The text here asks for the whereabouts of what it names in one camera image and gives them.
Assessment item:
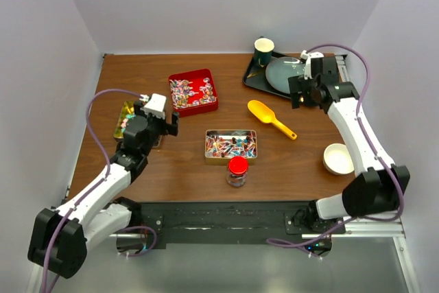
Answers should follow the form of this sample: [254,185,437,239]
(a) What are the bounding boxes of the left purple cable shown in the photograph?
[39,89,148,293]

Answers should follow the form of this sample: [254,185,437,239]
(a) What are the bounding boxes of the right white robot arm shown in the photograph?
[288,51,410,233]

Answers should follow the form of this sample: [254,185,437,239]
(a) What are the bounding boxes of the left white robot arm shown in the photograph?
[27,112,179,279]

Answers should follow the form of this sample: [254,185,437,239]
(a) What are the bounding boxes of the yellow plastic scoop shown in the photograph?
[247,100,298,141]

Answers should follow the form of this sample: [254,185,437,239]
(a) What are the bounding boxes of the red tin swirl lollipops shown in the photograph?
[168,69,219,117]

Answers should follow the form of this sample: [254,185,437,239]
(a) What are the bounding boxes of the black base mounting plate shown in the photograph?
[118,198,345,249]

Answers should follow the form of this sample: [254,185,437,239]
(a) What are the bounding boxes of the clear plastic jar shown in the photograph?
[226,169,247,187]

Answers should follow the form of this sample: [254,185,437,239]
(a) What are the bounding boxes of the red jar lid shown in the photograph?
[228,156,249,176]

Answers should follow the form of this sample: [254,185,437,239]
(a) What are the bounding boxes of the white bowl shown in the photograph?
[323,143,354,175]

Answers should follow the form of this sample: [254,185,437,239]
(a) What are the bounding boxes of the gold fork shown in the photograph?
[246,67,263,79]

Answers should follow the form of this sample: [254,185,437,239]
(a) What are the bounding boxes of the tin of star candies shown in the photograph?
[113,100,162,148]

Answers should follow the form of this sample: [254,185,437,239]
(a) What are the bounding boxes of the black serving tray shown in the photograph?
[243,51,290,99]

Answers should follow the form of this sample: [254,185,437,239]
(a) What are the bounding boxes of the dark green paper cup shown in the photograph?
[253,37,274,67]

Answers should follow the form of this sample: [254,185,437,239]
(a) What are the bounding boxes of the dark teal plate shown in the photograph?
[265,56,305,94]

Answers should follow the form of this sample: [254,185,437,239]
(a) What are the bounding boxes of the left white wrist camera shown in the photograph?
[140,93,167,119]

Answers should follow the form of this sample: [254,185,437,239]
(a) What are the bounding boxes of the gold tin of lollipops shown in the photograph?
[204,130,258,165]

